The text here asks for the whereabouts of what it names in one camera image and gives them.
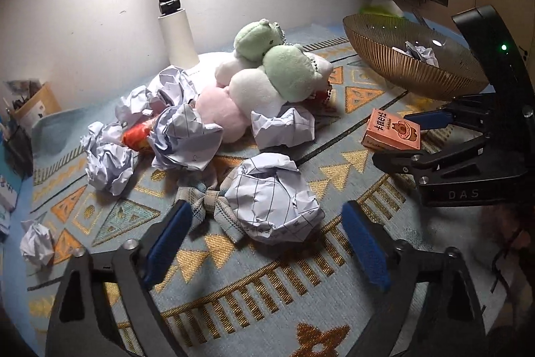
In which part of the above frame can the orange capybara card box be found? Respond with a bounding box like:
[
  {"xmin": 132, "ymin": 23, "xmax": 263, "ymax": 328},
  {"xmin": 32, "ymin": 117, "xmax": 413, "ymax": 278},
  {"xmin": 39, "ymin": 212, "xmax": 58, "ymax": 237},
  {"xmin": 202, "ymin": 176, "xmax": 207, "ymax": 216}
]
[{"xmin": 361, "ymin": 109, "xmax": 421, "ymax": 151}]

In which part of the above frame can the paper ball front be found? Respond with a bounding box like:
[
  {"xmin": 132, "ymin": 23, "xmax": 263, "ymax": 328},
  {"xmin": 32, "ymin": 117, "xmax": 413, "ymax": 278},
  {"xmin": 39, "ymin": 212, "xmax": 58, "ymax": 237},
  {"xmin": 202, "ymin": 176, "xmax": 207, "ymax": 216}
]
[{"xmin": 405, "ymin": 41, "xmax": 439, "ymax": 67}]

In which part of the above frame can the plaid fabric bow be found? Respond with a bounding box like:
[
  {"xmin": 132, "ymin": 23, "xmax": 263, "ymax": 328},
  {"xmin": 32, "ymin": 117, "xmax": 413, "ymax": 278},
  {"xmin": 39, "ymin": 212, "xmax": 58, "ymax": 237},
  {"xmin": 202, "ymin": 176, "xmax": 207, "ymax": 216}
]
[{"xmin": 175, "ymin": 170, "xmax": 246, "ymax": 244}]

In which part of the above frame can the small paper ball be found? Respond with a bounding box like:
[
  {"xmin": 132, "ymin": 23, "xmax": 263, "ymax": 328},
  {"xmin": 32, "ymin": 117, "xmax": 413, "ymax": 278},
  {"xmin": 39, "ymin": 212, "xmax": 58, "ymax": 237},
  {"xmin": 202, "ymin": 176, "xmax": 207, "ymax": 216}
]
[{"xmin": 19, "ymin": 220, "xmax": 55, "ymax": 267}]

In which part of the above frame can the paper ball pile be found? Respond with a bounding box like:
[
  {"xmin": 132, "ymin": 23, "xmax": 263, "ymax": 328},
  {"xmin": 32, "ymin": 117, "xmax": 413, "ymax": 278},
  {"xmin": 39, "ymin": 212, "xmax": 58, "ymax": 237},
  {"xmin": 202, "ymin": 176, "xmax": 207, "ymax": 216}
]
[{"xmin": 81, "ymin": 121, "xmax": 137, "ymax": 197}]

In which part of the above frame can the orange snack packet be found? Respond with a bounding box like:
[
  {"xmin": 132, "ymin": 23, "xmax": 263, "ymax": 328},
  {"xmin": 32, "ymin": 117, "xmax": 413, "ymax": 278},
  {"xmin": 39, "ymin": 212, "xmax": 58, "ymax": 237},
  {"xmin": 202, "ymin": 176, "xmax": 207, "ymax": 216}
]
[{"xmin": 121, "ymin": 118, "xmax": 157, "ymax": 152}]

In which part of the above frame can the large lined paper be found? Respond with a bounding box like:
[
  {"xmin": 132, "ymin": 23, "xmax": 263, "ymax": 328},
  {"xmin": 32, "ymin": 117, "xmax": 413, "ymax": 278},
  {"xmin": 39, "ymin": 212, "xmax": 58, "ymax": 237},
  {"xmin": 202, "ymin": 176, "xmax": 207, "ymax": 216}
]
[{"xmin": 225, "ymin": 152, "xmax": 325, "ymax": 245}]

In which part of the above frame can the three-ball pastel plush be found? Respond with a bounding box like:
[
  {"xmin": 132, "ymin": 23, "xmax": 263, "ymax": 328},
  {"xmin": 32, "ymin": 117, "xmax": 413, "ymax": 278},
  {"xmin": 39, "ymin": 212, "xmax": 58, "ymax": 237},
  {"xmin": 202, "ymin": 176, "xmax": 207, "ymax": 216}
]
[{"xmin": 195, "ymin": 19, "xmax": 316, "ymax": 143}]

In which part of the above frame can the paper ball back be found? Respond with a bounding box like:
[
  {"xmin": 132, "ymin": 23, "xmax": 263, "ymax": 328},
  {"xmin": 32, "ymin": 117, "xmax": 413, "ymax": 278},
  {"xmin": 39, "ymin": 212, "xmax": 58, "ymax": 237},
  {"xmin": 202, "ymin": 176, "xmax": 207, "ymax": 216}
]
[{"xmin": 115, "ymin": 65, "xmax": 198, "ymax": 127}]

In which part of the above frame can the person's right hand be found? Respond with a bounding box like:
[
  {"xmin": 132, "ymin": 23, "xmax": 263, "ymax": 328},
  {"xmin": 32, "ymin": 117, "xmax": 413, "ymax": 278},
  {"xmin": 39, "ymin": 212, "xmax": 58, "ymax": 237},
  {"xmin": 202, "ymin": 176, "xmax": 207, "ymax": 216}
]
[{"xmin": 480, "ymin": 205, "xmax": 531, "ymax": 250}]

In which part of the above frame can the green tissue box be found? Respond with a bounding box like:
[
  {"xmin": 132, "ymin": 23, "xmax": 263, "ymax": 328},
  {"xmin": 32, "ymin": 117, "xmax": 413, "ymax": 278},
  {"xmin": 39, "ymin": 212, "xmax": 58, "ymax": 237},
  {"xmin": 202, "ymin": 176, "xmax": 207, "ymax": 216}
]
[{"xmin": 359, "ymin": 0, "xmax": 404, "ymax": 18}]

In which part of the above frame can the black mesh pen holder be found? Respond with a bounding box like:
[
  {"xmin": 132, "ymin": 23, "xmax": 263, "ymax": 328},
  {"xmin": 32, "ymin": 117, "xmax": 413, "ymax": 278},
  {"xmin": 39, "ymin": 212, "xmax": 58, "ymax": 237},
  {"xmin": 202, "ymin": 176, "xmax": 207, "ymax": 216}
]
[{"xmin": 1, "ymin": 123, "xmax": 33, "ymax": 178}]

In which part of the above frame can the wooden pen cup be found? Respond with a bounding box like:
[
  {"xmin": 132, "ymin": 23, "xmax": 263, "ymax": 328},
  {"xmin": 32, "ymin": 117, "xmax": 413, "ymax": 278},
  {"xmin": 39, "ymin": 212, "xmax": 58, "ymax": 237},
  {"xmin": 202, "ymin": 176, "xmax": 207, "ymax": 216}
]
[{"xmin": 11, "ymin": 82, "xmax": 62, "ymax": 136}]

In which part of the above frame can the white desk lamp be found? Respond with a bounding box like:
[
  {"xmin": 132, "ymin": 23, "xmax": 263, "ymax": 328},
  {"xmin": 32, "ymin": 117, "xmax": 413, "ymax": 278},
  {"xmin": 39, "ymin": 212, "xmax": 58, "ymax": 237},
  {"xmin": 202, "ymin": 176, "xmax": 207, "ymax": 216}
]
[{"xmin": 158, "ymin": 0, "xmax": 200, "ymax": 69}]

